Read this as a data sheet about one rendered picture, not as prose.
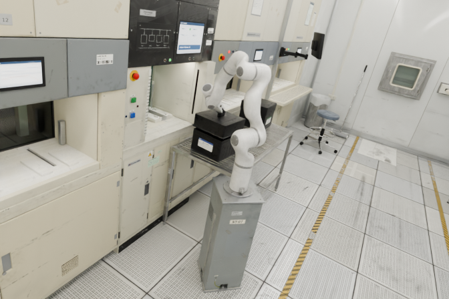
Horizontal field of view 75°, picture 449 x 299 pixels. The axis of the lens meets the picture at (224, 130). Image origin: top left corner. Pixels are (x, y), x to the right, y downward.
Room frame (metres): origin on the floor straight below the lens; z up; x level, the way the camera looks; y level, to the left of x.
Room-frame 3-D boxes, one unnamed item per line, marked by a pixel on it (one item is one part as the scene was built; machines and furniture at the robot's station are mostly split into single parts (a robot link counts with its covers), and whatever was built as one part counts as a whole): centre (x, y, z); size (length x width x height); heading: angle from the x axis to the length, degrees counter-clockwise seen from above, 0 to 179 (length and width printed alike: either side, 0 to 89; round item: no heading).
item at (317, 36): (3.66, -0.74, 1.57); 0.53 x 0.40 x 0.36; 64
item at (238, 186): (1.63, -0.16, 0.85); 0.19 x 0.19 x 0.18
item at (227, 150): (2.12, 0.05, 0.85); 0.28 x 0.28 x 0.17; 58
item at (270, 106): (2.91, -0.30, 0.89); 0.29 x 0.29 x 0.25; 65
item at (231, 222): (1.63, -0.16, 0.38); 0.28 x 0.28 x 0.76; 19
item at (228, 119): (2.12, 0.05, 1.02); 0.29 x 0.29 x 0.13; 58
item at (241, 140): (1.61, -0.13, 1.07); 0.19 x 0.12 x 0.24; 132
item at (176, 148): (2.49, -0.17, 0.38); 1.30 x 0.60 x 0.76; 154
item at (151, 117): (2.32, 0.61, 0.89); 0.22 x 0.21 x 0.04; 64
